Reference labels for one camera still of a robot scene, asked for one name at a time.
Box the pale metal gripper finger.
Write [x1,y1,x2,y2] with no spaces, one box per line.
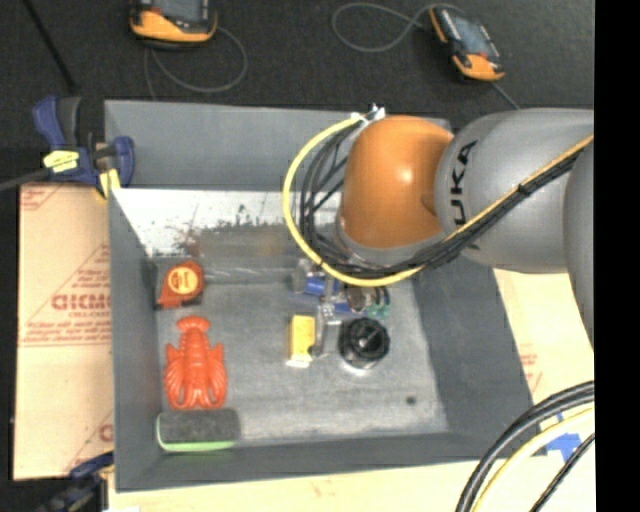
[314,305,342,359]

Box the yellow and white block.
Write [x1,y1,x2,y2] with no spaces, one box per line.
[285,313,318,370]

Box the grey metal bin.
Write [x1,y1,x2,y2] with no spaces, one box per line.
[103,99,535,491]

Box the red-orange toy lobster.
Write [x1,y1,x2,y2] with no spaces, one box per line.
[162,315,229,411]

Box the orange tape measure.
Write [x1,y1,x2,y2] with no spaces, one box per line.
[155,259,206,309]

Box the green and grey sponge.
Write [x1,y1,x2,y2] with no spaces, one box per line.
[155,407,242,454]

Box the brown cardboard board red print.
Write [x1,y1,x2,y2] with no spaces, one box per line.
[12,182,115,481]

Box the black cylinder on white bracket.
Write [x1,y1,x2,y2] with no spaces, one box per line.
[337,315,392,372]

